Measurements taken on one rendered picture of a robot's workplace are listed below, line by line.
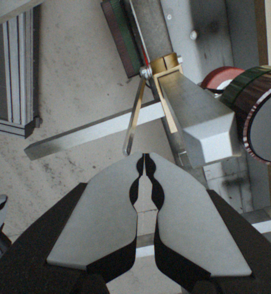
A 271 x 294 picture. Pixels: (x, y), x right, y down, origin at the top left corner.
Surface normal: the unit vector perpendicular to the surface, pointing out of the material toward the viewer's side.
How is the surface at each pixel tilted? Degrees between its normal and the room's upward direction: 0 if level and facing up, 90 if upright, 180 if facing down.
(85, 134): 0
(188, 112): 90
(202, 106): 90
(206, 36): 0
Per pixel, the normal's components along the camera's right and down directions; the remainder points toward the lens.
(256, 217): -0.35, -0.84
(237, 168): -0.04, 0.46
